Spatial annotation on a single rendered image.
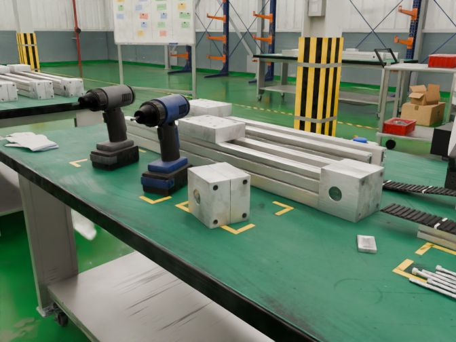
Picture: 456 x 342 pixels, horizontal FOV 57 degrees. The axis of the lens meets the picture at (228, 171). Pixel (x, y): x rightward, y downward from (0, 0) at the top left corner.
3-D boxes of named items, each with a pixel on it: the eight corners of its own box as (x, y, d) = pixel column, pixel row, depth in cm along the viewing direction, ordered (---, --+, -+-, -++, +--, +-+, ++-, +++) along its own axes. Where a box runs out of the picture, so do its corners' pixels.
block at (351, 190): (385, 206, 91) (390, 165, 88) (355, 223, 83) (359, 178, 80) (348, 195, 98) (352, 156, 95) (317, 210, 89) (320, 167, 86)
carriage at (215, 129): (245, 146, 117) (245, 122, 114) (215, 153, 109) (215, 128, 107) (207, 136, 128) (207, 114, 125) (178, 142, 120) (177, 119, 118)
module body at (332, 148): (383, 179, 108) (387, 147, 106) (363, 188, 102) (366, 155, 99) (189, 129, 163) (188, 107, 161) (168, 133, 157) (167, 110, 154)
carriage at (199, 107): (231, 123, 146) (231, 104, 144) (207, 127, 139) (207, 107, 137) (201, 117, 157) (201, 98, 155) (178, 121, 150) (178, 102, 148)
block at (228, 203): (259, 217, 86) (260, 173, 83) (210, 229, 80) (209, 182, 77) (235, 201, 94) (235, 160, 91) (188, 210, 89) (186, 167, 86)
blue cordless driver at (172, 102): (196, 180, 107) (194, 93, 100) (151, 208, 90) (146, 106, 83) (170, 176, 110) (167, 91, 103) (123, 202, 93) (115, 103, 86)
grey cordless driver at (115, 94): (143, 160, 123) (138, 85, 116) (90, 179, 107) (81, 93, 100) (123, 156, 127) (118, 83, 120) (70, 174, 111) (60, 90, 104)
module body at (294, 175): (343, 197, 96) (346, 162, 93) (317, 210, 89) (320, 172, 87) (148, 136, 151) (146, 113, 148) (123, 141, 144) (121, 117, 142)
